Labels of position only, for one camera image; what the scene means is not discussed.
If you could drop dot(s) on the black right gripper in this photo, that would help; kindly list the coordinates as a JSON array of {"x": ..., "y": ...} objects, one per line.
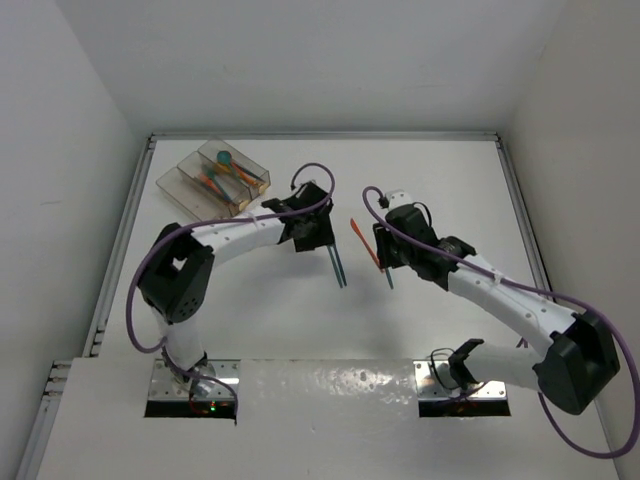
[{"x": 386, "y": 259}]

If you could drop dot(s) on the clear middle container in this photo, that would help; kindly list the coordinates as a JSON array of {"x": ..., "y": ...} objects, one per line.
[{"x": 191, "y": 166}]

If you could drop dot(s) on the teal plastic fork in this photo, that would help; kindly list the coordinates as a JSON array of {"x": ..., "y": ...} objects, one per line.
[{"x": 218, "y": 174}]

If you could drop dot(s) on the clear outer container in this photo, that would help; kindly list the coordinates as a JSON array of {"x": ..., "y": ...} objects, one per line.
[{"x": 189, "y": 195}]

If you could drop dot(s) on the dark blue plastic spoon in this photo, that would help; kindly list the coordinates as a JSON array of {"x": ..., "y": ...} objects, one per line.
[{"x": 251, "y": 177}]

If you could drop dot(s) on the orange plastic spoon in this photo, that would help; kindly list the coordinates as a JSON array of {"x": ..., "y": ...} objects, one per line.
[{"x": 244, "y": 178}]

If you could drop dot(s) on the teal plastic spoon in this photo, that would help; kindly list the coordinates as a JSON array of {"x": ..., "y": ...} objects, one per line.
[{"x": 224, "y": 158}]

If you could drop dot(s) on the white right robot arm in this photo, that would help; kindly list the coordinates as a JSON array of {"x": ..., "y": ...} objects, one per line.
[{"x": 571, "y": 355}]

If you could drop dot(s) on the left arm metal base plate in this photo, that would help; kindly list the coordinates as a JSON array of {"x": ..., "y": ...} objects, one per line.
[{"x": 214, "y": 381}]

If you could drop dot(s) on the orange plastic knife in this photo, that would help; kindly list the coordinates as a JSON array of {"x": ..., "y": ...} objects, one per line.
[{"x": 356, "y": 229}]

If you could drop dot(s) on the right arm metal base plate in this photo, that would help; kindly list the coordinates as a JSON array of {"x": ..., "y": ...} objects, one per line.
[{"x": 428, "y": 374}]

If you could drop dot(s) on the teal plastic knife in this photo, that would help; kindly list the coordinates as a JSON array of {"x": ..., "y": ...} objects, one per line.
[
  {"x": 330, "y": 251},
  {"x": 389, "y": 278}
]

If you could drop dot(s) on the clear spoon container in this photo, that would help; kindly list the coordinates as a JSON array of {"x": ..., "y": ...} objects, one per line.
[{"x": 212, "y": 147}]

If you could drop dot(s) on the yellow plastic spoon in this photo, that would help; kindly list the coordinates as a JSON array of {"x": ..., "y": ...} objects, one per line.
[{"x": 231, "y": 171}]

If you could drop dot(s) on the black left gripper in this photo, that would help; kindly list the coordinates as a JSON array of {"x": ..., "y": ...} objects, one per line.
[{"x": 322, "y": 237}]

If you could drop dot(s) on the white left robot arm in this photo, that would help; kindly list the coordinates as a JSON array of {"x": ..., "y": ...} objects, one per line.
[{"x": 174, "y": 279}]

